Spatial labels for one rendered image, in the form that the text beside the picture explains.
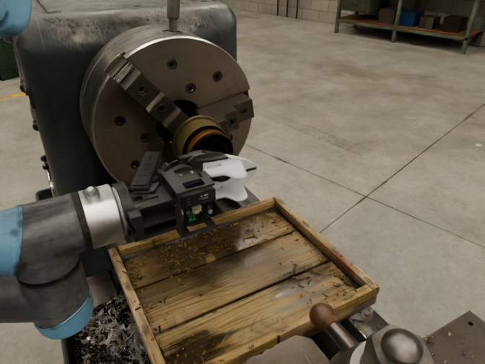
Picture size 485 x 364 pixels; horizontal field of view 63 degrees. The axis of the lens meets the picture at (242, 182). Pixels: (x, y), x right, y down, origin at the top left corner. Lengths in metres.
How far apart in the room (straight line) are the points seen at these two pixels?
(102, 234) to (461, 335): 0.45
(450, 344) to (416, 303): 1.43
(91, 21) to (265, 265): 0.56
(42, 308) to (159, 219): 0.18
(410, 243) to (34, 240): 2.02
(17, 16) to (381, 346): 0.34
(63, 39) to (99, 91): 0.17
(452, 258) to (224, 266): 1.72
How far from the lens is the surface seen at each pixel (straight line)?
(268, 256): 0.73
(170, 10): 0.74
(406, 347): 0.25
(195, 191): 0.51
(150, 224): 0.50
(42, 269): 0.52
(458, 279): 2.19
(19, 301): 0.58
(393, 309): 1.93
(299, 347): 0.44
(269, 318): 0.64
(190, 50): 0.73
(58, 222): 0.50
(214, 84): 0.76
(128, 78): 0.68
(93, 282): 1.24
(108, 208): 0.50
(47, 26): 0.85
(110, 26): 0.86
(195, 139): 0.62
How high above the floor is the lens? 1.38
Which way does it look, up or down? 32 degrees down
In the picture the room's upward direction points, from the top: straight up
